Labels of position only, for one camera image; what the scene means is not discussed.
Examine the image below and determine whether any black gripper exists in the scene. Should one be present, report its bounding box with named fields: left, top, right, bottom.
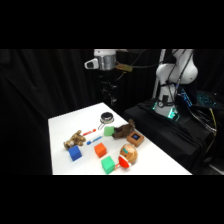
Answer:
left=100, top=71, right=119, bottom=106

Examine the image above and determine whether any red cube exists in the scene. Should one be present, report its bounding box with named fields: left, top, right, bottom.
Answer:
left=93, top=143, right=108, bottom=159

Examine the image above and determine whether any light green cube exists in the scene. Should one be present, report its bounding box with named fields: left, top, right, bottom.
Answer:
left=103, top=125, right=116, bottom=137

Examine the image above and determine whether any blue cube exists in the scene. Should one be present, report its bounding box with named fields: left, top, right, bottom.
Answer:
left=67, top=145, right=83, bottom=162

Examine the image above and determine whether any dark green cube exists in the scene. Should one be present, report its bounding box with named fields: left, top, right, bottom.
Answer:
left=100, top=157, right=117, bottom=175

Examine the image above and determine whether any dark brown plush animal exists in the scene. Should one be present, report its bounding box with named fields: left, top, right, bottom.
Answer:
left=112, top=118, right=137, bottom=140

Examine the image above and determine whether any red marker pen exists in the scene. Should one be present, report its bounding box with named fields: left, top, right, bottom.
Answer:
left=81, top=128, right=98, bottom=137

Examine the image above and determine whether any blue marker pen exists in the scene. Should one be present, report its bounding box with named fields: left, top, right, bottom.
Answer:
left=86, top=135, right=103, bottom=146

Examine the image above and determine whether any wooden block with blue square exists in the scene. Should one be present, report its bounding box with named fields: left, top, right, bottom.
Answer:
left=126, top=131, right=146, bottom=148

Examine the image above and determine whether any tan teddy bear plush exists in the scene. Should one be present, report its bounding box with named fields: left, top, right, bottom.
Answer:
left=63, top=129, right=87, bottom=151

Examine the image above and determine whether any black curtain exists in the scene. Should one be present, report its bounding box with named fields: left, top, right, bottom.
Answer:
left=0, top=49, right=224, bottom=176

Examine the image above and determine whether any black draped robot stand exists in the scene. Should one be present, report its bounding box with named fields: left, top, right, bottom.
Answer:
left=122, top=98, right=216, bottom=175

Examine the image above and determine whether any backlit keyboard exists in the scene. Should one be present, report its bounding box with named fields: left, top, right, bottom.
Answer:
left=195, top=90, right=220, bottom=108

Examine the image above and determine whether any small black pot with handle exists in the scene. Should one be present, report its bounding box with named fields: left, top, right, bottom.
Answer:
left=97, top=112, right=115, bottom=131

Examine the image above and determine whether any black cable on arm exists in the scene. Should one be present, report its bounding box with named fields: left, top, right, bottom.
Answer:
left=166, top=49, right=195, bottom=101

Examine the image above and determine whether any yellow cable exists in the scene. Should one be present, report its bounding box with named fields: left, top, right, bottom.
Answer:
left=208, top=107, right=218, bottom=137

